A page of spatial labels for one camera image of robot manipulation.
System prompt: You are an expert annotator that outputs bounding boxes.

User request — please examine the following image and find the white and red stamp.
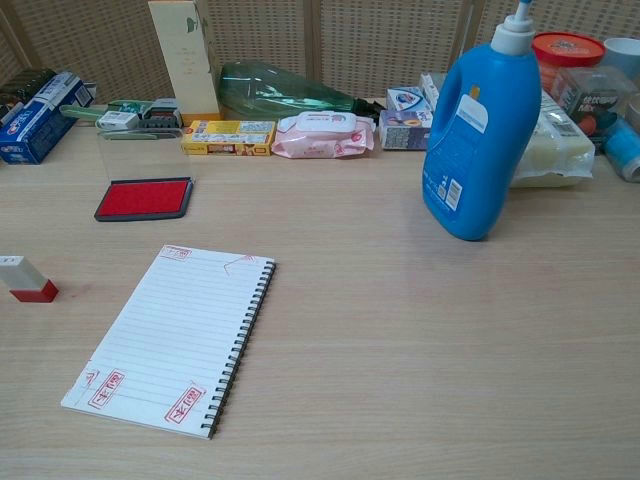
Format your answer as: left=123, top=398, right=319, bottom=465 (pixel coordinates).
left=0, top=255, right=60, bottom=304

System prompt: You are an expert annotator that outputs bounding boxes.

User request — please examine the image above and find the white lined spiral notebook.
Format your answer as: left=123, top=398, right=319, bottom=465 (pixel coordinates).
left=60, top=243, right=278, bottom=441

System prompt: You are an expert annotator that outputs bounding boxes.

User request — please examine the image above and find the pink wet wipes pack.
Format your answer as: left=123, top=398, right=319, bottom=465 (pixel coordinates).
left=271, top=110, right=376, bottom=160

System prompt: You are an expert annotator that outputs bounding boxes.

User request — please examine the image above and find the small purple soap box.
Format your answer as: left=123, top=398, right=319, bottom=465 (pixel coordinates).
left=378, top=109, right=434, bottom=151

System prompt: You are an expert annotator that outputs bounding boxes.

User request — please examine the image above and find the flat yellow box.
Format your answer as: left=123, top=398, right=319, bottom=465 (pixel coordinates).
left=180, top=119, right=277, bottom=157

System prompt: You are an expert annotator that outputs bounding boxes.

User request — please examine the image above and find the green plastic bottle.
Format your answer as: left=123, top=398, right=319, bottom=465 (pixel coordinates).
left=218, top=60, right=386, bottom=121

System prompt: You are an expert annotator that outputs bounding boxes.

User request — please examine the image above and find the white blue soap box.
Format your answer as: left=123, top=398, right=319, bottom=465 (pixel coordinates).
left=386, top=86, right=432, bottom=114

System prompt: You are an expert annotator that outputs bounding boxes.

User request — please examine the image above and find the blue detergent pump bottle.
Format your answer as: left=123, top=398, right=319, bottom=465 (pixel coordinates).
left=422, top=0, right=544, bottom=243

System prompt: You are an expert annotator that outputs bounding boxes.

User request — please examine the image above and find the red ink pad clear lid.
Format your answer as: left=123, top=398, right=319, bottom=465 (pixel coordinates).
left=93, top=127, right=195, bottom=223

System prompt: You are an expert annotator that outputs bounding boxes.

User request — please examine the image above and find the multicolour tissue pack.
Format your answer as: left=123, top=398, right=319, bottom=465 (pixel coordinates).
left=418, top=72, right=444, bottom=114

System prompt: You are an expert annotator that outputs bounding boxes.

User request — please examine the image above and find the wooden woven folding screen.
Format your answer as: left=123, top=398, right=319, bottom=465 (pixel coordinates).
left=0, top=0, right=640, bottom=109

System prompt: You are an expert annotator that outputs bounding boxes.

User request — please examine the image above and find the tall beige yellow box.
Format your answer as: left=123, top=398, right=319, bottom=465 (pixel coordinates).
left=148, top=0, right=224, bottom=121

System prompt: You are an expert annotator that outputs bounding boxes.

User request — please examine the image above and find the green white packet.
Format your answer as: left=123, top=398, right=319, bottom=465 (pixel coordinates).
left=107, top=99, right=154, bottom=114

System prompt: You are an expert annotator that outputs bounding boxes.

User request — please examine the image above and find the small white box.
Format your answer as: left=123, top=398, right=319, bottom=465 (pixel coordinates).
left=97, top=110, right=140, bottom=131

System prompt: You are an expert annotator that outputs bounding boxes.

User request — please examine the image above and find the clear pack of sponges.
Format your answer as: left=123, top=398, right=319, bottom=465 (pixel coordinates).
left=509, top=89, right=596, bottom=189

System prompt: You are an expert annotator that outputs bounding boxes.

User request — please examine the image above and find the blue white toothpaste box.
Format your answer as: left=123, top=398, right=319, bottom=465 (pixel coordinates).
left=0, top=70, right=99, bottom=166

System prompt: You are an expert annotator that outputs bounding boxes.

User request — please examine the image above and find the clear plastic snack box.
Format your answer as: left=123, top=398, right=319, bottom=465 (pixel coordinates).
left=554, top=65, right=639, bottom=137

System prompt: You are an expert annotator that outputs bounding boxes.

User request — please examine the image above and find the orange lid jar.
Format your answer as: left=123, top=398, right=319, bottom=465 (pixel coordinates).
left=531, top=31, right=606, bottom=96

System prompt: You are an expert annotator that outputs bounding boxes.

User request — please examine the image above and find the blue tube can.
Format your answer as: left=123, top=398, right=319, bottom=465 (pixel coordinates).
left=602, top=117, right=640, bottom=184

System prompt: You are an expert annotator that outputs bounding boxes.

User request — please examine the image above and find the light blue mug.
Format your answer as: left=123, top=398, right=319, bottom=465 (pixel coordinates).
left=603, top=37, right=640, bottom=81

